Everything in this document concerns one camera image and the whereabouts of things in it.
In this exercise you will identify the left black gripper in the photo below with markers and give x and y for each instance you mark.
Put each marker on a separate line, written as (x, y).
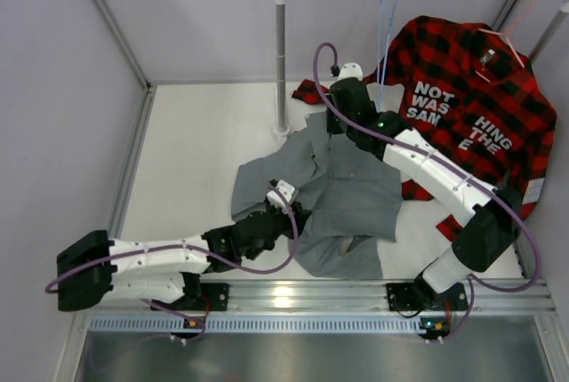
(288, 232)

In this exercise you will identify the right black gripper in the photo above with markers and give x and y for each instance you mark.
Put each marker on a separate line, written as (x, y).
(332, 127)

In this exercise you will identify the blue wire hanger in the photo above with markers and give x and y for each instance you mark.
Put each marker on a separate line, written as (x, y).
(384, 32)

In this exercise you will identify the grey button shirt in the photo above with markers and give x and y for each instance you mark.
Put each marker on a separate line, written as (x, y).
(353, 197)

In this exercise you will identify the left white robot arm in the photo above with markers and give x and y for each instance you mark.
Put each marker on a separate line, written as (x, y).
(98, 269)

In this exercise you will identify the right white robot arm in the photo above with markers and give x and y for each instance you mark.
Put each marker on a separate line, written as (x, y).
(485, 213)

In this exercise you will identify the red black plaid shirt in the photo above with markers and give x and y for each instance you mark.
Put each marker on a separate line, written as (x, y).
(475, 100)

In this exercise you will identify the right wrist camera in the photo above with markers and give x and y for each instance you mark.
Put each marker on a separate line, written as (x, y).
(347, 70)

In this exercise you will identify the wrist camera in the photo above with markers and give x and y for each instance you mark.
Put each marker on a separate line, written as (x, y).
(347, 70)
(281, 193)

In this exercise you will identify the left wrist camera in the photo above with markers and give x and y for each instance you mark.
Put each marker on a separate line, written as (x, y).
(281, 193)

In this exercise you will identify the aluminium frame post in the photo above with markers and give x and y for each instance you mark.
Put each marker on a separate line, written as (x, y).
(148, 94)

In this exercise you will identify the perforated cable tray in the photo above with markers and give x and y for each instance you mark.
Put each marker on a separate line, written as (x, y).
(154, 323)

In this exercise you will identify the pink wire hanger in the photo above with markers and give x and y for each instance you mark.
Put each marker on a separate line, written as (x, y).
(505, 36)

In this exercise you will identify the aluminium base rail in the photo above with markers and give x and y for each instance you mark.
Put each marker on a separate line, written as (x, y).
(327, 296)

